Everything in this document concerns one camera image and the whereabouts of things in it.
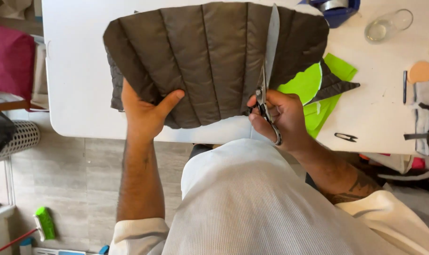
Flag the round peach tailor chalk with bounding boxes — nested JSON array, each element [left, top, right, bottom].
[[408, 61, 429, 84]]

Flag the neon green fabric piece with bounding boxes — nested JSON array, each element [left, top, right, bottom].
[[277, 53, 358, 139]]

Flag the clear drinking glass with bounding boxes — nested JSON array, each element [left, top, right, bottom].
[[364, 9, 414, 45]]

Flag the blue tape dispenser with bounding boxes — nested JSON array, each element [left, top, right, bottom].
[[298, 0, 361, 29]]

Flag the person's left hand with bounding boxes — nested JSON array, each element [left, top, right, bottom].
[[121, 78, 185, 143]]

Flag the wooden chair frame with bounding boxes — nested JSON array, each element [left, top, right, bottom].
[[0, 90, 47, 113]]

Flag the black thread snips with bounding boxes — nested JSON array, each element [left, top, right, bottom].
[[334, 133, 358, 143]]

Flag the grey and black fabric pile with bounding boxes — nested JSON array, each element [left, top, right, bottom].
[[404, 79, 429, 156]]

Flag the maroon chair cushion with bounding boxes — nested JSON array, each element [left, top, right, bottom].
[[0, 23, 36, 101]]

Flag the person's right hand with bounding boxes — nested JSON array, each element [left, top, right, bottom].
[[247, 89, 312, 153]]

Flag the person's white ribbed shirt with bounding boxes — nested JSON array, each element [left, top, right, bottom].
[[108, 138, 429, 255]]

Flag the green floor brush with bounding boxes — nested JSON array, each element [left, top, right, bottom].
[[33, 206, 56, 242]]

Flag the large steel tailor scissors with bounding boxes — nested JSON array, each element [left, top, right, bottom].
[[249, 4, 283, 146]]

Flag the white perforated basket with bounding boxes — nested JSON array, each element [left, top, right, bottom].
[[0, 120, 41, 163]]

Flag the heap of clothes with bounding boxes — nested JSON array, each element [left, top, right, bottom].
[[358, 152, 429, 193]]

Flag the brown quilted fabric piece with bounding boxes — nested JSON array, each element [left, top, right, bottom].
[[103, 2, 330, 130]]

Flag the brown quilted fabric scrap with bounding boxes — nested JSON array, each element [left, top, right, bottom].
[[306, 58, 361, 106]]

